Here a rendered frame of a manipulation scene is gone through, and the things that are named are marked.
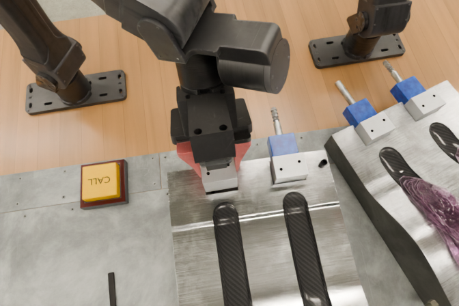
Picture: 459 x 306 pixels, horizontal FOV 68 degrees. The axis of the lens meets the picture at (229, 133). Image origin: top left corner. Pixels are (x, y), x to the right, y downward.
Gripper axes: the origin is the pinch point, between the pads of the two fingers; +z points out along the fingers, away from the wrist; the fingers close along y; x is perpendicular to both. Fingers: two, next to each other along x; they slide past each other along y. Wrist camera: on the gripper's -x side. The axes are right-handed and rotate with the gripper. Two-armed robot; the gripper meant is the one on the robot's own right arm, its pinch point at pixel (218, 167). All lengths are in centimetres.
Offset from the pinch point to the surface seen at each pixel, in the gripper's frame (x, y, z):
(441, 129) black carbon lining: 7.3, 40.7, 6.4
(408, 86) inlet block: 13.8, 36.9, 0.5
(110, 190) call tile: 6.4, -19.0, 7.3
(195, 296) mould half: -11.7, -6.0, 12.9
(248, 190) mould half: -0.3, 4.1, 5.6
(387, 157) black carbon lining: 4.2, 29.4, 8.1
